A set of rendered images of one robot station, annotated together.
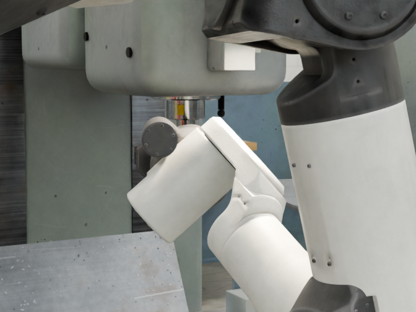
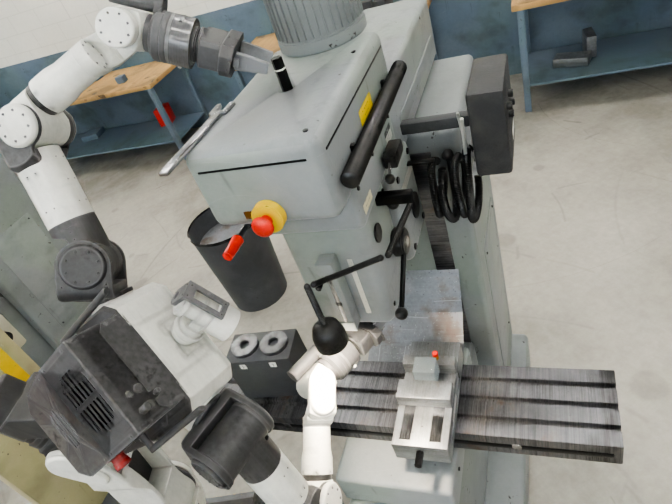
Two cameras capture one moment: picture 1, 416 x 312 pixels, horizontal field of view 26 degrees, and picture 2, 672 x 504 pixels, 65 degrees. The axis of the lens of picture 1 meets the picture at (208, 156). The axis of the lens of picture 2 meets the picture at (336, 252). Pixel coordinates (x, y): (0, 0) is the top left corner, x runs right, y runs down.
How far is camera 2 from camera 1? 1.32 m
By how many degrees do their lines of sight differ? 61
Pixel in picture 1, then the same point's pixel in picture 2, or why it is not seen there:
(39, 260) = not seen: hidden behind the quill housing
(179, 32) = (327, 306)
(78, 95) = not seen: hidden behind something
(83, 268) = (409, 285)
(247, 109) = not seen: outside the picture
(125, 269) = (431, 287)
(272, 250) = (306, 445)
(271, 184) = (316, 416)
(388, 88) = (253, 480)
